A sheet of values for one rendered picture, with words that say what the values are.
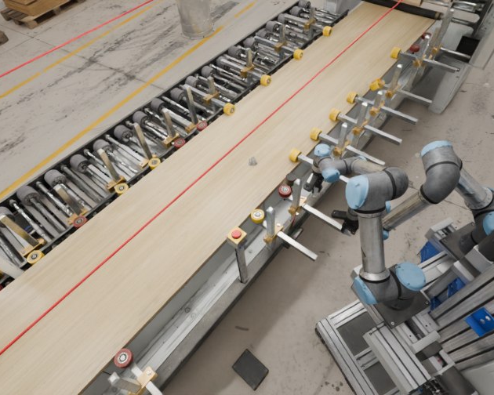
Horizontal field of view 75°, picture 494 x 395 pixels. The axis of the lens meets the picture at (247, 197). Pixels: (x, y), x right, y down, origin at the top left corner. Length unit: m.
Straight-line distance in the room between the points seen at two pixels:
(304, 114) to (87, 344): 1.99
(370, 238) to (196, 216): 1.06
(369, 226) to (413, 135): 2.75
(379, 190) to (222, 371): 1.78
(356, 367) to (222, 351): 0.92
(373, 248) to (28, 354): 1.64
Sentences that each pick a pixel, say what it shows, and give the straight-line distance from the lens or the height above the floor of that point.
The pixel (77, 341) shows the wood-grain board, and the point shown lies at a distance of 1.89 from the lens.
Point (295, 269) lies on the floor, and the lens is 2.76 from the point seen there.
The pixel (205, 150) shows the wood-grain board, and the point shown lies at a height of 0.90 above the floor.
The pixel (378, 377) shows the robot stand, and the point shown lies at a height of 0.21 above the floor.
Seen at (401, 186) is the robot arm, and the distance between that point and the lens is 1.28.
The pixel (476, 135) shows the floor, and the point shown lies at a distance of 4.26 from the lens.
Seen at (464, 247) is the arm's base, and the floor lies 1.07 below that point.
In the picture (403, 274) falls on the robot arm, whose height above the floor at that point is 1.27.
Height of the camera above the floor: 2.52
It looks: 54 degrees down
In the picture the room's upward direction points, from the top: 6 degrees counter-clockwise
